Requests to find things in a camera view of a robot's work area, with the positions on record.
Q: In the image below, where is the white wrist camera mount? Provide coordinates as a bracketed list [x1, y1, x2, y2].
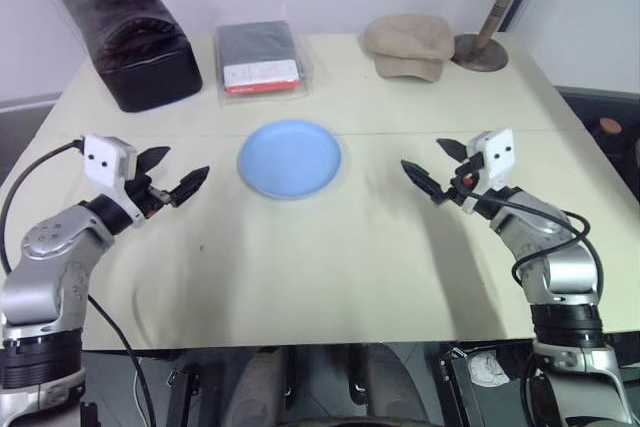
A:
[81, 134, 149, 228]
[459, 127, 516, 216]

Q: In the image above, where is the light blue round plate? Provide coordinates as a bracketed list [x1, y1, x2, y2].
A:
[237, 119, 345, 200]

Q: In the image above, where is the brown wooden hat stand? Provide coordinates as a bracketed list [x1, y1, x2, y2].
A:
[452, 0, 555, 72]

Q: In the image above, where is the dark grey rounded shape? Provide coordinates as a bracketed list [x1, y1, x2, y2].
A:
[359, 344, 427, 418]

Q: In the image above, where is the black leather bag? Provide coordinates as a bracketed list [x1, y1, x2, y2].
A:
[74, 0, 204, 113]

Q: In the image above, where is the black box with white sticker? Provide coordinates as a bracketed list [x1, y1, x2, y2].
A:
[438, 341, 534, 427]

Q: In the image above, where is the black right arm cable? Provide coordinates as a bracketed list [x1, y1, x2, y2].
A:
[457, 179, 601, 288]

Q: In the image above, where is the dark cloth in clear package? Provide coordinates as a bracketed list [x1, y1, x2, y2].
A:
[214, 20, 315, 107]

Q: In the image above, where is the cream tablecloth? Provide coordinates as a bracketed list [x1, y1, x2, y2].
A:
[0, 31, 640, 351]

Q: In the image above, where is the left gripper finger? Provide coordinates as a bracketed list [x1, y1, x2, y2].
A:
[169, 165, 210, 208]
[135, 145, 172, 176]

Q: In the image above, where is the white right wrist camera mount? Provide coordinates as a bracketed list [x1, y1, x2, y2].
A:
[459, 127, 516, 216]

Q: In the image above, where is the dark grey box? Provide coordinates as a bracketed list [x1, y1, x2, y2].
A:
[554, 85, 640, 228]

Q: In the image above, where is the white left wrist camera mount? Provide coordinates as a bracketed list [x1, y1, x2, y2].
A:
[81, 134, 149, 228]

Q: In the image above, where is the beige flat cap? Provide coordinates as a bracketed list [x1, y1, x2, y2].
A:
[362, 14, 456, 84]

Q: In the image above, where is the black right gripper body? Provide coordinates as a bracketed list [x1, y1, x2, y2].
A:
[439, 152, 485, 206]

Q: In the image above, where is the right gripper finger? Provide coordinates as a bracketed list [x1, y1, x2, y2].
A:
[436, 138, 470, 163]
[401, 160, 445, 206]

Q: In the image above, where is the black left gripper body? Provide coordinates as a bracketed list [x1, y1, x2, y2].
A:
[124, 166, 175, 219]

